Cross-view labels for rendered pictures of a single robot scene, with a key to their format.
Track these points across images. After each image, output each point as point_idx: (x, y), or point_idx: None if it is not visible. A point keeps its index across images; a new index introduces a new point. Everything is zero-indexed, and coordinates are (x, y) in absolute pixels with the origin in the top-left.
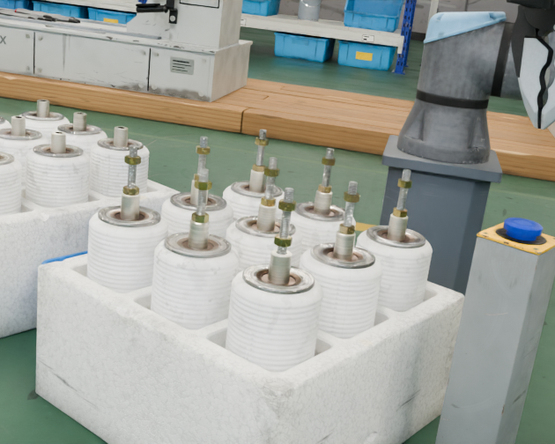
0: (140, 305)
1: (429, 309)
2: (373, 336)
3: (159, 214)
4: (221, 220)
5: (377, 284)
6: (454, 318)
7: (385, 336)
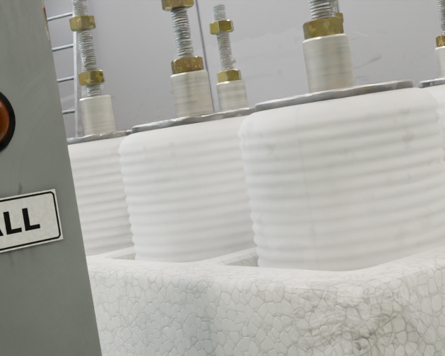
0: None
1: (228, 275)
2: (106, 264)
3: None
4: None
5: (138, 169)
6: (312, 352)
7: (103, 268)
